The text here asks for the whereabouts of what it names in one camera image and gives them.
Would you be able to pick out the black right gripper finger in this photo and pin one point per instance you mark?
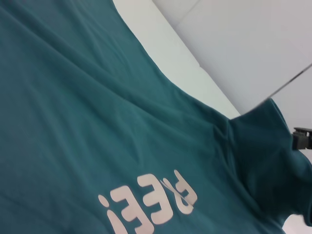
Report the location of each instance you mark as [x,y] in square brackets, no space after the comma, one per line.
[302,140]

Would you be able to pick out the teal t-shirt with FREE print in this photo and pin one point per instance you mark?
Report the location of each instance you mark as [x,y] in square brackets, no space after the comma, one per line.
[97,97]

